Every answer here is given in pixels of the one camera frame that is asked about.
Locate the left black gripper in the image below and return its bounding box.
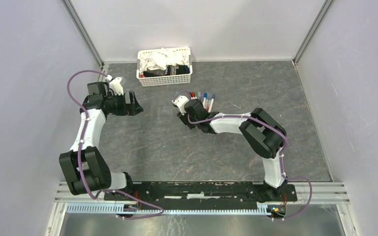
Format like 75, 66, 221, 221
104, 91, 143, 117

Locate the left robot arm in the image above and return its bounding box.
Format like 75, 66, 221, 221
59, 77, 144, 200

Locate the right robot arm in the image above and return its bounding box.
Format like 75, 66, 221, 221
172, 96, 288, 201

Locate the white plastic basket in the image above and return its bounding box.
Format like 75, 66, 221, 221
136, 47, 193, 87

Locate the black striped cloth in basket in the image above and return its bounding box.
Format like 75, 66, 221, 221
142, 64, 190, 78

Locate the white cloth in basket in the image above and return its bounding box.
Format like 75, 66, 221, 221
138, 47, 191, 72

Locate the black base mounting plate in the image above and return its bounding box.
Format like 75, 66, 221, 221
103, 181, 298, 211

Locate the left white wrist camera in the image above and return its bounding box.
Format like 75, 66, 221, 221
105, 75, 124, 95

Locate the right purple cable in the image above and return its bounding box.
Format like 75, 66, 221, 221
174, 90, 313, 221

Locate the purple cable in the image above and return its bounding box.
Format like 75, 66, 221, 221
66, 69, 164, 220
174, 90, 313, 221

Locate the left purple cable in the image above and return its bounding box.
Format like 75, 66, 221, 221
66, 69, 164, 220

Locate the slotted cable duct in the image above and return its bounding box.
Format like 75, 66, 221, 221
65, 203, 269, 216

